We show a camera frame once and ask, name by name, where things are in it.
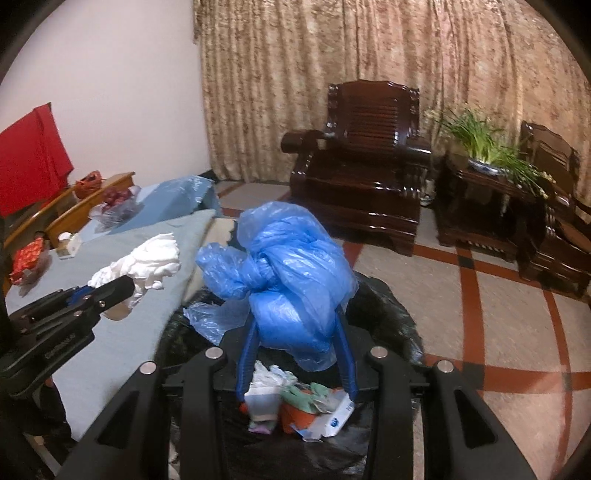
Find wooden TV cabinet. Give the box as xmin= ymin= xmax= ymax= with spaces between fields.
xmin=1 ymin=171 xmax=135 ymax=293

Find glass fruit bowl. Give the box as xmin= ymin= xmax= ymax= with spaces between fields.
xmin=88 ymin=186 xmax=141 ymax=230

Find potted green plant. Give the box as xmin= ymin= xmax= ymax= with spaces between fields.
xmin=436 ymin=105 xmax=549 ymax=199

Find dark wooden armchair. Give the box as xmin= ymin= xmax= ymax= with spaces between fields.
xmin=280 ymin=80 xmax=432 ymax=256
xmin=517 ymin=121 xmax=590 ymax=298

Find dark wooden side table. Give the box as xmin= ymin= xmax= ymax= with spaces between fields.
xmin=434 ymin=153 xmax=543 ymax=262

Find blue side table cover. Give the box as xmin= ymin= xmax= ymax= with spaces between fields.
xmin=89 ymin=175 xmax=221 ymax=234

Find red snack packet dish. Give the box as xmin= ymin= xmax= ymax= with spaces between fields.
xmin=9 ymin=236 xmax=49 ymax=286

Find white cloth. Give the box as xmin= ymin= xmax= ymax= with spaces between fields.
xmin=87 ymin=233 xmax=181 ymax=310

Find red cloth over television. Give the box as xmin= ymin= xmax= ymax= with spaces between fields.
xmin=0 ymin=103 xmax=73 ymax=217

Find white tissue box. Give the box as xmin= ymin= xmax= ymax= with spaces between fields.
xmin=56 ymin=232 xmax=83 ymax=260

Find trash pile in bin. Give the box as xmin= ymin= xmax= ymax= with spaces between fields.
xmin=240 ymin=361 xmax=355 ymax=442

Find blue plastic bag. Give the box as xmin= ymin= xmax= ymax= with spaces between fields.
xmin=183 ymin=201 xmax=358 ymax=372

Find grey blue tablecloth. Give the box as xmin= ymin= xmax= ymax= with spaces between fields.
xmin=6 ymin=210 xmax=215 ymax=440

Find red basket ornament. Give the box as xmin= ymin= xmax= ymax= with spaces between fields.
xmin=74 ymin=170 xmax=103 ymax=200

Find red apples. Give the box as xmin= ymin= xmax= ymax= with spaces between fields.
xmin=102 ymin=187 xmax=132 ymax=208

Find beige patterned curtain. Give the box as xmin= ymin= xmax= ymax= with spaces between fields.
xmin=193 ymin=1 xmax=590 ymax=200

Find black lined trash bin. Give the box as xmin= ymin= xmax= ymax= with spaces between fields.
xmin=155 ymin=272 xmax=425 ymax=479

